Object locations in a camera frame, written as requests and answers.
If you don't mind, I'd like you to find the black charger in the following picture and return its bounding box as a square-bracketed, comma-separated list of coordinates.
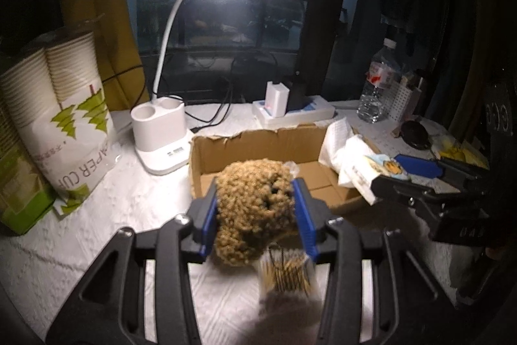
[284, 71, 310, 113]

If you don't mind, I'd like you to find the clear cotton swab packet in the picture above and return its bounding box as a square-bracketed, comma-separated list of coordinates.
[256, 244, 318, 299]

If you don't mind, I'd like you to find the yellow crumpled object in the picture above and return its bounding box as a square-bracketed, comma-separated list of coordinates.
[437, 138, 490, 170]

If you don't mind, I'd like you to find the tissue pack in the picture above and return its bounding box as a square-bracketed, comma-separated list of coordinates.
[338, 135, 409, 205]

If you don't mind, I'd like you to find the brown curly plush toy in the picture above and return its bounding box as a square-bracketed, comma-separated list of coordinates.
[213, 160, 300, 269]

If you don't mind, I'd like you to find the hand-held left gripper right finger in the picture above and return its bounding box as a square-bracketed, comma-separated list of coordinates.
[291, 177, 479, 345]

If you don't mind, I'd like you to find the black round object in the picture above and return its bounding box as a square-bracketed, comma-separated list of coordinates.
[394, 119, 432, 150]

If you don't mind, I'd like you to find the clear water bottle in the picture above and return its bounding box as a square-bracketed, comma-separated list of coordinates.
[357, 38, 403, 124]

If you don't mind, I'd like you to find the white charger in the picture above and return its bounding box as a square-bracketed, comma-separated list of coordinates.
[265, 82, 290, 118]

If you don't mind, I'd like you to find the cardboard box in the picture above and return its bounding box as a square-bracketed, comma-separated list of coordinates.
[189, 124, 382, 217]

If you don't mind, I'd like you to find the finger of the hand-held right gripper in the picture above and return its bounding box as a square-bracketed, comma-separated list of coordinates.
[394, 154, 487, 186]
[371, 175, 449, 222]

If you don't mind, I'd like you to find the dark curtain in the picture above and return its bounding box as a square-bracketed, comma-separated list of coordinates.
[296, 0, 357, 100]

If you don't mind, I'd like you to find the green carton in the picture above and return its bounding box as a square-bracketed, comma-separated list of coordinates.
[0, 96, 57, 236]

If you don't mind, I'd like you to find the black cable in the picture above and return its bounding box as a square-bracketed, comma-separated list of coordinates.
[185, 56, 279, 132]

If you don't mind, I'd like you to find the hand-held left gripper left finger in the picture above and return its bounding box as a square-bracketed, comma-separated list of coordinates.
[45, 180, 221, 345]

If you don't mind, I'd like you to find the white desk lamp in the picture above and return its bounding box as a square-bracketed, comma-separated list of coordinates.
[130, 0, 290, 176]

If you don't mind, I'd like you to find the paper cup pack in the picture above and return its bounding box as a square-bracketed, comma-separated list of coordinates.
[0, 21, 122, 217]

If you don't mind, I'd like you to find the white power strip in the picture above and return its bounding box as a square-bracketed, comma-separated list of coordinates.
[252, 94, 337, 130]

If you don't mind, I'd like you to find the white paper towel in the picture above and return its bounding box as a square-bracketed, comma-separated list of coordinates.
[318, 117, 361, 173]

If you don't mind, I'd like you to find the white perforated holder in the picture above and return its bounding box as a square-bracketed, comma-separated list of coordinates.
[388, 76, 424, 135]

